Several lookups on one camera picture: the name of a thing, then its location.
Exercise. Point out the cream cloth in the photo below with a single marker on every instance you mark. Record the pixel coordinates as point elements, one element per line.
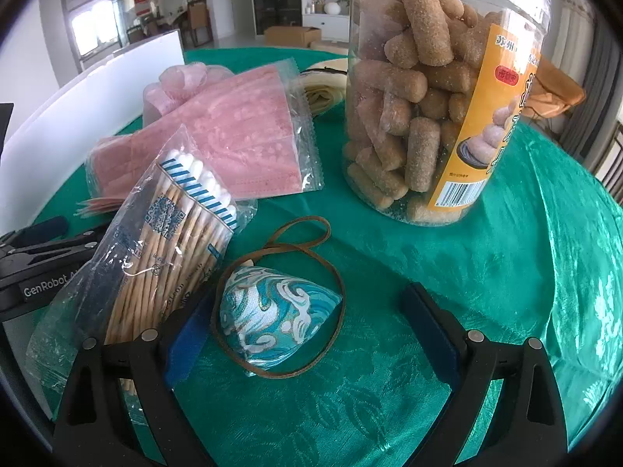
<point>323,90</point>

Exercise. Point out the wooden slatted crib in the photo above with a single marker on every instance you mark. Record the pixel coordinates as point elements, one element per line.
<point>611,155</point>

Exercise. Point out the orange lounge chair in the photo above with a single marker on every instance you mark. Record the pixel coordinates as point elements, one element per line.
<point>555,92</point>

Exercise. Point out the brown cardboard box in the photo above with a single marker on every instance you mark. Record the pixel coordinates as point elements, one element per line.
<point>292,35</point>

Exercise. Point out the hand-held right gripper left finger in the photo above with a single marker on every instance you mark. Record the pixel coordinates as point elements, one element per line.
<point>187,345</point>

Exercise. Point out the white cardboard box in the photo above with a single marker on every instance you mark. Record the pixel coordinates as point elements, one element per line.
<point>73,121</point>

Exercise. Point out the cotton swab packet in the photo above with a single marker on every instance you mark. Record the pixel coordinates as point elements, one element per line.
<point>160,233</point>

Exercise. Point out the white television cabinet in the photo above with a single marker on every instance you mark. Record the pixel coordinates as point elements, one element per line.
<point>326,24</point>

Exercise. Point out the pink face mask packet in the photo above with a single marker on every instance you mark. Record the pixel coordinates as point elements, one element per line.
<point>233,141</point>

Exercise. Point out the pink mesh bath pouf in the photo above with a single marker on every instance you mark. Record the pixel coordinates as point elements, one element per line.
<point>180,82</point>

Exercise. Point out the grey curtain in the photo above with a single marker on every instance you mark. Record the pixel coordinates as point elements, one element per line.
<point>591,87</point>

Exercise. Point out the blue wave-pattern sachet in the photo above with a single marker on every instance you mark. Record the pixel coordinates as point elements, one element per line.
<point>272,316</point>

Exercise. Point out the white round vase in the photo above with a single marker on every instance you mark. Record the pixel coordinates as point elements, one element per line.
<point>332,8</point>

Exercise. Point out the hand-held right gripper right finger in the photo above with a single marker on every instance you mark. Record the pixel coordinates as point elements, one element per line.
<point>428,331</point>

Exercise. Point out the clear plastic snack jar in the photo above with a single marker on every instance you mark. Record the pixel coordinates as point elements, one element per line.
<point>404,107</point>

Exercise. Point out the green satin tablecloth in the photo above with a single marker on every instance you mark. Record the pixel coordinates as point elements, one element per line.
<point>438,301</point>

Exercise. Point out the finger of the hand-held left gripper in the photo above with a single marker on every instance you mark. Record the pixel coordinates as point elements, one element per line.
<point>44,228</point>
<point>63,245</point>

